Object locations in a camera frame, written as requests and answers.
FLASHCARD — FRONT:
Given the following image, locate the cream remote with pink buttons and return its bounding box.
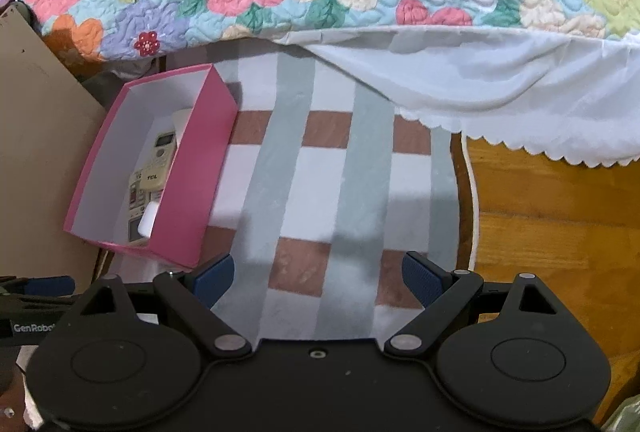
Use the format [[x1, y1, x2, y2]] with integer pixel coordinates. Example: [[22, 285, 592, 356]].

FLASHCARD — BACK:
[[127, 169, 153, 243]]

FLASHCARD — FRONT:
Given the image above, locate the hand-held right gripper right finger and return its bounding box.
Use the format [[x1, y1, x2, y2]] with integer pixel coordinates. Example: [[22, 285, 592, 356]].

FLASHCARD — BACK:
[[383, 250, 559, 359]]

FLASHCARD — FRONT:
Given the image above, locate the beige cardboard board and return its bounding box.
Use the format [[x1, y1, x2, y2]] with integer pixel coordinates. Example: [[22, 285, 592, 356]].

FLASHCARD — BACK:
[[0, 4, 107, 280]]

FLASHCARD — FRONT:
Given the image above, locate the green plastic bag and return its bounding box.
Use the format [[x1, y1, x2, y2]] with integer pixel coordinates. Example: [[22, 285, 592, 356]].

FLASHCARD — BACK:
[[602, 392, 640, 432]]

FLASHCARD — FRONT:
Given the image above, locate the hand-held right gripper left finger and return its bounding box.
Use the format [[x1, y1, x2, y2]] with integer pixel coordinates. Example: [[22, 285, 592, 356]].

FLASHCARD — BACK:
[[79, 254, 252, 359]]

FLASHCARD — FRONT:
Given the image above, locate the yellowed remote with display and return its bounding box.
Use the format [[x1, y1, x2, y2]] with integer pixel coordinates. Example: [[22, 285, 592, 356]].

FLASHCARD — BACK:
[[141, 131, 179, 191]]

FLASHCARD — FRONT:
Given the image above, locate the pink cardboard box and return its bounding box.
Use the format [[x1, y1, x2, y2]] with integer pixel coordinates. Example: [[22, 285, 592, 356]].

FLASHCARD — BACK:
[[63, 65, 239, 269]]

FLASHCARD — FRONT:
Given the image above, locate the floral quilt with white sheet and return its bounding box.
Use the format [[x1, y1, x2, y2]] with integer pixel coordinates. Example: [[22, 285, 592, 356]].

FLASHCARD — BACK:
[[220, 24, 640, 169]]

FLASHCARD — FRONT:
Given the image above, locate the white cube charger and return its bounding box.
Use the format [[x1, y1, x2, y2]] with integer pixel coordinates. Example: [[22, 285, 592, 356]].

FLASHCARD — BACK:
[[138, 203, 161, 239]]

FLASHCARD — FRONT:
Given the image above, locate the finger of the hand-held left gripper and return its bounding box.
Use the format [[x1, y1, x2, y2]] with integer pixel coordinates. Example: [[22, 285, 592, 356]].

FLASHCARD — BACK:
[[21, 275, 77, 298]]

